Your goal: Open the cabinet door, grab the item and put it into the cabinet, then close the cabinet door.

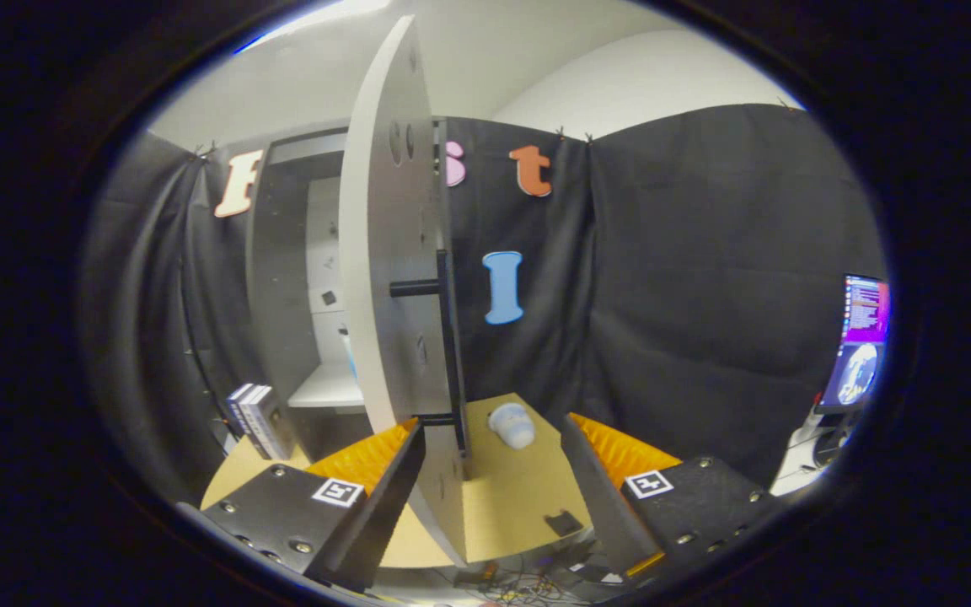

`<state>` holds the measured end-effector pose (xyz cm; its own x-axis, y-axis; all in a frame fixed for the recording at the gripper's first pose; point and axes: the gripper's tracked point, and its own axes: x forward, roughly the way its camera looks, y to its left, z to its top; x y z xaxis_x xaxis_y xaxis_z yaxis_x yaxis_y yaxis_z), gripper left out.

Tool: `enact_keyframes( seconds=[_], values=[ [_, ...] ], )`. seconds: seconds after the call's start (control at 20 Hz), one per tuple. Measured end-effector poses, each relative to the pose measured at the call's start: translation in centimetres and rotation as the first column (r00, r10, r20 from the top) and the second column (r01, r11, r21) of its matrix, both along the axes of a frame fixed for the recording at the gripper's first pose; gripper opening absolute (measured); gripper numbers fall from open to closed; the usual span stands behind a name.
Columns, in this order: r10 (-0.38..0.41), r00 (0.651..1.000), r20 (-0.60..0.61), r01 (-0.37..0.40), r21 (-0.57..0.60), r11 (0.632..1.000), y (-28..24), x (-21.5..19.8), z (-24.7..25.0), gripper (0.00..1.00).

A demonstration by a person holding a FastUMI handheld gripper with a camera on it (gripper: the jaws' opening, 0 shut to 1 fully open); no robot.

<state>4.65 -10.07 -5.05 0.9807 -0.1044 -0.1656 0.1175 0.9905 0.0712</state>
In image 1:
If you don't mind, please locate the black backdrop cloth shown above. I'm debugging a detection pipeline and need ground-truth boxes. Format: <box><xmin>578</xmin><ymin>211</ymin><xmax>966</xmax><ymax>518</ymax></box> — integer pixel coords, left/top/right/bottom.
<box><xmin>79</xmin><ymin>103</ymin><xmax>887</xmax><ymax>498</ymax></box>

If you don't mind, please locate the small black flat card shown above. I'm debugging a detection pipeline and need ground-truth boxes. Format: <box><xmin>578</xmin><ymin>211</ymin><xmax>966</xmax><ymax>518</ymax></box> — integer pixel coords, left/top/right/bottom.
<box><xmin>543</xmin><ymin>509</ymin><xmax>585</xmax><ymax>538</ymax></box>

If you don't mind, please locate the white cabinet shelf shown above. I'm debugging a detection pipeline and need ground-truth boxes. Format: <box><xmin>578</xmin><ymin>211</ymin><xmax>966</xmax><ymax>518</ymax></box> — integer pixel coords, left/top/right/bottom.
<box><xmin>287</xmin><ymin>363</ymin><xmax>366</xmax><ymax>410</ymax></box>

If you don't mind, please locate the white desk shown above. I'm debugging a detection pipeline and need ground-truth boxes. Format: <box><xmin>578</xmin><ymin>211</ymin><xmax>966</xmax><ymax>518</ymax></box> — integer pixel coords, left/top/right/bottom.
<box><xmin>768</xmin><ymin>405</ymin><xmax>857</xmax><ymax>497</ymax></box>

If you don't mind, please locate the white cabinet door with handle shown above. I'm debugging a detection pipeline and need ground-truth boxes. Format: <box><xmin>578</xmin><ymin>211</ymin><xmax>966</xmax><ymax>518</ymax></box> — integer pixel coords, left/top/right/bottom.
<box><xmin>338</xmin><ymin>15</ymin><xmax>474</xmax><ymax>567</ymax></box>

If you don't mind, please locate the computer monitor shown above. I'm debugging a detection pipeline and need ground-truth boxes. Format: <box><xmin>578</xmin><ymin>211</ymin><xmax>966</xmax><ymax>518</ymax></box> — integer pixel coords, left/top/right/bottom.
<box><xmin>816</xmin><ymin>274</ymin><xmax>891</xmax><ymax>414</ymax></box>

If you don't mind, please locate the grey cabinet body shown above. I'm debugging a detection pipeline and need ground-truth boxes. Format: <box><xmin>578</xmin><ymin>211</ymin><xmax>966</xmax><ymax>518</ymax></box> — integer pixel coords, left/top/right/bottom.
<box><xmin>248</xmin><ymin>118</ymin><xmax>453</xmax><ymax>465</ymax></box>

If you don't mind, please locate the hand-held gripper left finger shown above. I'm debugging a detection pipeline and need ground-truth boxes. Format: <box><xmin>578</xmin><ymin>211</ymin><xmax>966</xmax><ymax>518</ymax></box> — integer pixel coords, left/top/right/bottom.
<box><xmin>178</xmin><ymin>417</ymin><xmax>427</xmax><ymax>593</ymax></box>

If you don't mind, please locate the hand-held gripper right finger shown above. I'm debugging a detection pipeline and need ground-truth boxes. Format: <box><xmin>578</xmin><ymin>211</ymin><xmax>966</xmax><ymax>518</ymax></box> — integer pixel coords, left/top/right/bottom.
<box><xmin>560</xmin><ymin>411</ymin><xmax>790</xmax><ymax>583</ymax></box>

